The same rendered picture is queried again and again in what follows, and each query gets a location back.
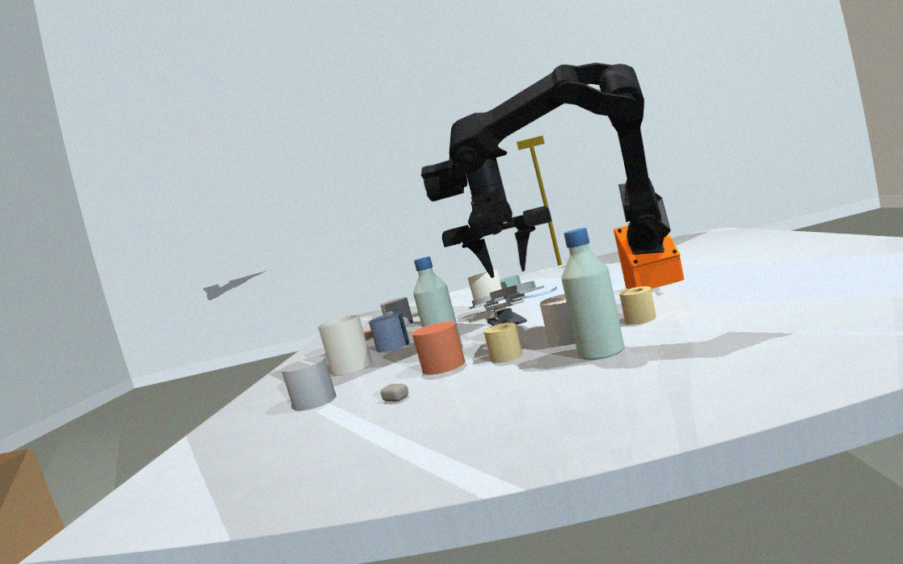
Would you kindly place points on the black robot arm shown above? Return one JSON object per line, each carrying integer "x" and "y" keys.
{"x": 474, "y": 141}

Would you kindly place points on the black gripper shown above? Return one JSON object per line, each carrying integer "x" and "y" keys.
{"x": 524, "y": 223}

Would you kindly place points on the pale green block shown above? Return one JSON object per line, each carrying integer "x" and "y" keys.
{"x": 510, "y": 281}

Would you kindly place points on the blue cylinder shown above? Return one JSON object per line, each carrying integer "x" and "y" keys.
{"x": 389, "y": 332}

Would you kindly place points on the small grey pebble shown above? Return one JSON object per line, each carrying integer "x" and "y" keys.
{"x": 394, "y": 392}

